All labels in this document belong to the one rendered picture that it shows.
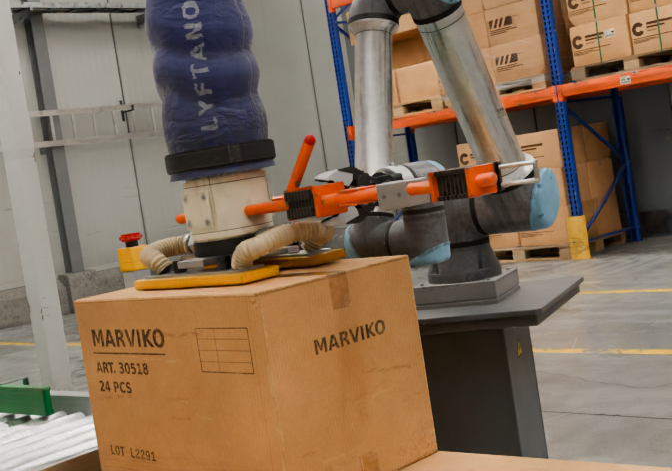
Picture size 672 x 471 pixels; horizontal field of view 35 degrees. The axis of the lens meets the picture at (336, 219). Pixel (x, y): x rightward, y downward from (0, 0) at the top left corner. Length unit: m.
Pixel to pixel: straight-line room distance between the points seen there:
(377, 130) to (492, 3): 8.03
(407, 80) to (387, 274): 9.04
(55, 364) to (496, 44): 5.96
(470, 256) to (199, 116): 0.88
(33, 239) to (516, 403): 3.51
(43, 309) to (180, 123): 3.65
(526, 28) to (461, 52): 7.70
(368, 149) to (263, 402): 0.70
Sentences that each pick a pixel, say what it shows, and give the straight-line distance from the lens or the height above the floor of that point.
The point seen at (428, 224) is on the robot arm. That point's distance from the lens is 2.19.
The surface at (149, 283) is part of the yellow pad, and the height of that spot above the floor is 0.96.
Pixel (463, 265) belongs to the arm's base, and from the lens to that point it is 2.65.
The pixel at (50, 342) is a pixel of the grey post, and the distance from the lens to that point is 5.70.
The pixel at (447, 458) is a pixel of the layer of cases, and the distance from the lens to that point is 2.11.
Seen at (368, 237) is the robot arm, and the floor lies 0.98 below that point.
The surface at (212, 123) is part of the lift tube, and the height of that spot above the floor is 1.26.
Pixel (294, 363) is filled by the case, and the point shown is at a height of 0.81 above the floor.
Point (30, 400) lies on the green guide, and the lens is 3.27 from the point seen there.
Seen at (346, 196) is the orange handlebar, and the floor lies 1.08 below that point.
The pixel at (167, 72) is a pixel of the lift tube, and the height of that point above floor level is 1.37.
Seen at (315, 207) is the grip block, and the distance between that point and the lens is 1.95.
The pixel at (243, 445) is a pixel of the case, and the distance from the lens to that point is 1.94.
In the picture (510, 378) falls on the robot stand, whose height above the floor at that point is 0.56.
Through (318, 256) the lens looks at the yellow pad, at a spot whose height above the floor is 0.96.
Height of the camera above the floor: 1.12
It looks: 2 degrees down
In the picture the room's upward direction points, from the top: 9 degrees counter-clockwise
